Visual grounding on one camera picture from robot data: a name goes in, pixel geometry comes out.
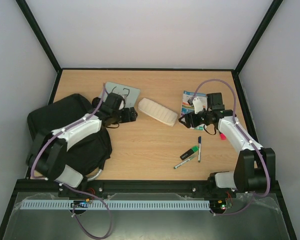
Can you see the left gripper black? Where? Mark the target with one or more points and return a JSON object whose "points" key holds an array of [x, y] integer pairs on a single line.
{"points": [[129, 118]]}

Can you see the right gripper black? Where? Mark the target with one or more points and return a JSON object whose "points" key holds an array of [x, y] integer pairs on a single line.
{"points": [[193, 120]]}

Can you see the grey book with G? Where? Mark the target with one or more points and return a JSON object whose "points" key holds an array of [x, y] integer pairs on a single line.
{"points": [[130, 94]]}

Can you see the beige pencil case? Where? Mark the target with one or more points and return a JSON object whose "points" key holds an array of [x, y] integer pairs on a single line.
{"points": [[158, 112]]}

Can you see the black student bag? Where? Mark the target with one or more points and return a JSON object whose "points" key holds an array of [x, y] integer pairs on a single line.
{"points": [[87, 155]]}

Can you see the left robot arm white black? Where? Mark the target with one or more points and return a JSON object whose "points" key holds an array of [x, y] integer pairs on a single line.
{"points": [[71, 139]]}

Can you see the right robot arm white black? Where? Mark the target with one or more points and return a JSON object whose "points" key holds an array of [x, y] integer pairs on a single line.
{"points": [[255, 169]]}

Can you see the green glue stick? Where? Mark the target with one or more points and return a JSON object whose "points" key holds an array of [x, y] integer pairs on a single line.
{"points": [[199, 128]]}

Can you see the colourful booklet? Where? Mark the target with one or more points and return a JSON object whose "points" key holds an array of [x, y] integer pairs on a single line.
{"points": [[186, 107]]}

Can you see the blue capped marker pen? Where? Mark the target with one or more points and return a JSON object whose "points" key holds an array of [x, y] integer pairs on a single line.
{"points": [[199, 148]]}

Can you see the green black highlighter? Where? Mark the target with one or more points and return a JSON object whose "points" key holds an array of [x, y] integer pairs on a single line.
{"points": [[189, 152]]}

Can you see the green capped marker pen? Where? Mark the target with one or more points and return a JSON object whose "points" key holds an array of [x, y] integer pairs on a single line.
{"points": [[183, 162]]}

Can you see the pink highlighter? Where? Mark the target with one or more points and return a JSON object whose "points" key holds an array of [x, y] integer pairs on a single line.
{"points": [[222, 136]]}

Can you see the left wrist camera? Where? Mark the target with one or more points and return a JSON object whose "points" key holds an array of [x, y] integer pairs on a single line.
{"points": [[119, 103]]}

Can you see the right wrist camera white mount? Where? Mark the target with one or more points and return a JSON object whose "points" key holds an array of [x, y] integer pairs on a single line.
{"points": [[197, 105]]}

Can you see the black aluminium frame rail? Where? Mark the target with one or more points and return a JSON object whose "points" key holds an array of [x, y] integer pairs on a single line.
{"points": [[103, 188]]}

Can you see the bag grey metal handle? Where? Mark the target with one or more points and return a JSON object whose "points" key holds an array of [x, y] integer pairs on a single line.
{"points": [[95, 176]]}

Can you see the grey slotted cable duct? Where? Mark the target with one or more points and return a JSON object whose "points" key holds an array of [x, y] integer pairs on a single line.
{"points": [[117, 205]]}

